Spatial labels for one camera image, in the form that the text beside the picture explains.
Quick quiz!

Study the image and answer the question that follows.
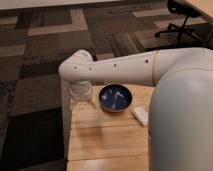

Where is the wooden desk corner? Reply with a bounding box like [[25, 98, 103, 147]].
[[184, 0, 213, 19]]

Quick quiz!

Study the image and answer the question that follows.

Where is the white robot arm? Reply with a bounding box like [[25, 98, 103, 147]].
[[58, 47, 213, 171]]

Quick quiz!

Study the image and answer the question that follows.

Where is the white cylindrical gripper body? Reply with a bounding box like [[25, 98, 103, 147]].
[[70, 81, 93, 101]]

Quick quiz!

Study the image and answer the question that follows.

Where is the black office chair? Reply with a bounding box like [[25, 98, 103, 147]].
[[154, 0, 206, 47]]

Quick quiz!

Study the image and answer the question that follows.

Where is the dark blue ceramic bowl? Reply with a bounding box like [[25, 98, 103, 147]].
[[98, 84, 133, 113]]

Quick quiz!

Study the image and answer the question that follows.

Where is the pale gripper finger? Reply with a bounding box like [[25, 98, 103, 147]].
[[87, 99, 97, 109]]

